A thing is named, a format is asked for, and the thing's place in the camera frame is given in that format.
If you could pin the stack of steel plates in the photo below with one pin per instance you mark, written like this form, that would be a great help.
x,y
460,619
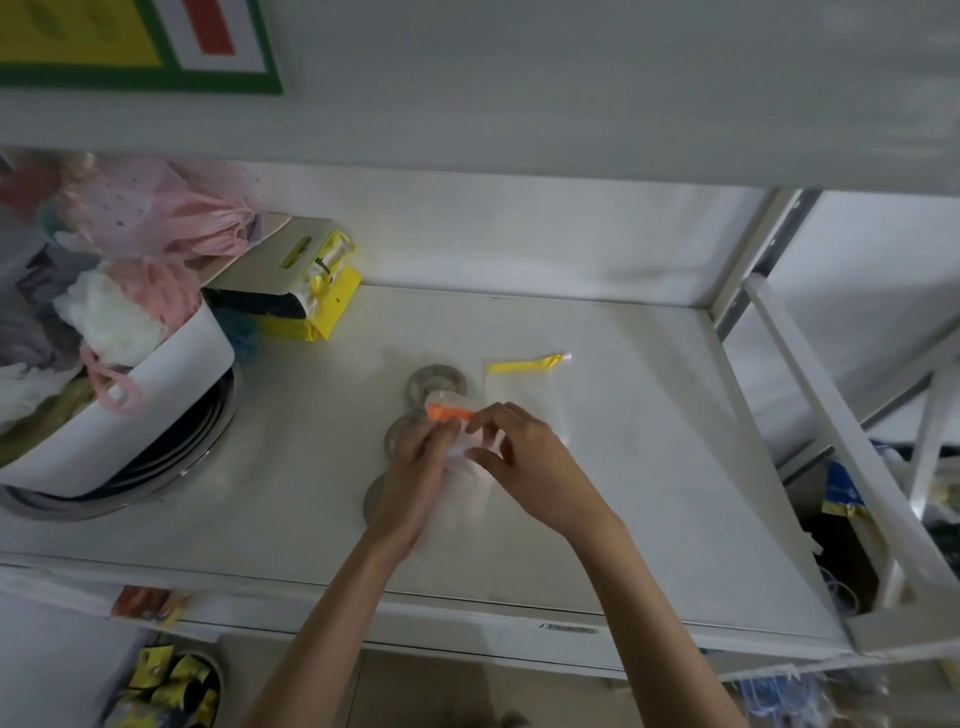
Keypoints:
x,y
150,480

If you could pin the person's left fingers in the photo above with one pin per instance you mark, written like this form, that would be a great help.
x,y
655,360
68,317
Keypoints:
x,y
439,433

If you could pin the green bordered yellow poster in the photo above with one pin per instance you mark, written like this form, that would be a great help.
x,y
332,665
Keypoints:
x,y
127,41

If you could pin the white metal shelf rack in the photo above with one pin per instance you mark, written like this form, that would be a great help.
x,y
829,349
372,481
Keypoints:
x,y
600,337

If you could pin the blue carded packet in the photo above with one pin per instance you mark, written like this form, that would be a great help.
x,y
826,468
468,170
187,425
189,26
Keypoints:
x,y
844,491

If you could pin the orange snack packet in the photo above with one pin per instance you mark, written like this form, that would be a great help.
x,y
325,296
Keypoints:
x,y
146,604

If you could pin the pile of yellow black packets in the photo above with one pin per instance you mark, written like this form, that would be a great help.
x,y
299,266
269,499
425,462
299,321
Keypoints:
x,y
169,688

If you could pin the yellow carded packet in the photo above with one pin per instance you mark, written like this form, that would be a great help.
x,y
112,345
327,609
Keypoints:
x,y
319,307

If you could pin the person's left forearm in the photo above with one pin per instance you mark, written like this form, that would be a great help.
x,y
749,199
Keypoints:
x,y
330,637

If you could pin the round metal disc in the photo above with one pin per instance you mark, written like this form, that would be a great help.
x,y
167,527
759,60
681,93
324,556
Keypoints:
x,y
435,379
397,439
373,501

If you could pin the white round tub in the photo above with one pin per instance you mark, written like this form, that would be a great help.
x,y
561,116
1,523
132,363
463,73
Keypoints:
x,y
120,420

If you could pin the person's left hand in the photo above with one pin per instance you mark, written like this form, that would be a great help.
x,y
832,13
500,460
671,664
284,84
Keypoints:
x,y
401,491

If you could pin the person's right thumb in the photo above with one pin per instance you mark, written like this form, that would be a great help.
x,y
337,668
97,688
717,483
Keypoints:
x,y
484,455

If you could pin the clear zip bag orange slider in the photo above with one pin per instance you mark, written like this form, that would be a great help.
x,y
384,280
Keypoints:
x,y
457,487

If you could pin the clear zip bag yellow slider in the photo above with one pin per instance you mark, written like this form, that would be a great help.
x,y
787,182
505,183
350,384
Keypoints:
x,y
525,397

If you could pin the person's right forearm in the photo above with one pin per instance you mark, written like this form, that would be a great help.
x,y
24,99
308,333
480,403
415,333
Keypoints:
x,y
660,630

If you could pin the person's right hand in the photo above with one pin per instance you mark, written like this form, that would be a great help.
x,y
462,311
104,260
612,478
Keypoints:
x,y
540,472

